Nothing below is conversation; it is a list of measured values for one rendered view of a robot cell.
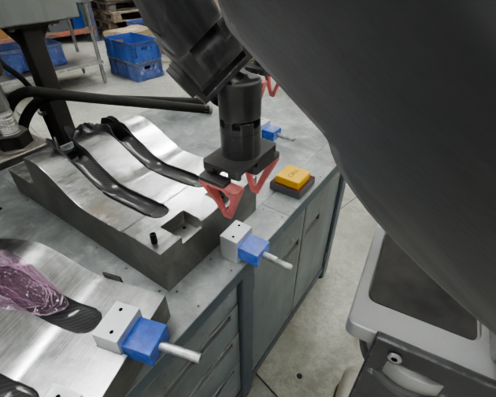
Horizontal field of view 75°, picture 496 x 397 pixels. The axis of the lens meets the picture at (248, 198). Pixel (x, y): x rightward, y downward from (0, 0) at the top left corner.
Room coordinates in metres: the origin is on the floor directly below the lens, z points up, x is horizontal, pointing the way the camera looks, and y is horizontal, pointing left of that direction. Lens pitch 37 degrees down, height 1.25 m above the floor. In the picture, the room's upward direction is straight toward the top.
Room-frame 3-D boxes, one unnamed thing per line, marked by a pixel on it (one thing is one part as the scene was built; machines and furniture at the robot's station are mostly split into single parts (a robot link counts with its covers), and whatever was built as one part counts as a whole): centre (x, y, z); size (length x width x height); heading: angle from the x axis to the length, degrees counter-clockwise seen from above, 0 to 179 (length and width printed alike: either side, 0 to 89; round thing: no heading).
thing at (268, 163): (0.44, 0.00, 0.97); 0.07 x 0.07 x 0.09; 56
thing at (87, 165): (0.56, 0.25, 0.92); 0.35 x 0.16 x 0.09; 55
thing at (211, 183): (0.39, 0.02, 0.96); 0.07 x 0.07 x 0.09; 56
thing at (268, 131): (0.86, -0.08, 0.83); 0.13 x 0.05 x 0.05; 55
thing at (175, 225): (0.40, 0.11, 0.87); 0.05 x 0.05 x 0.04; 55
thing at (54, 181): (0.58, 0.26, 0.87); 0.50 x 0.26 x 0.14; 55
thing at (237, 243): (0.40, -0.02, 0.83); 0.13 x 0.05 x 0.05; 57
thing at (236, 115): (0.42, 0.01, 1.10); 0.07 x 0.06 x 0.07; 29
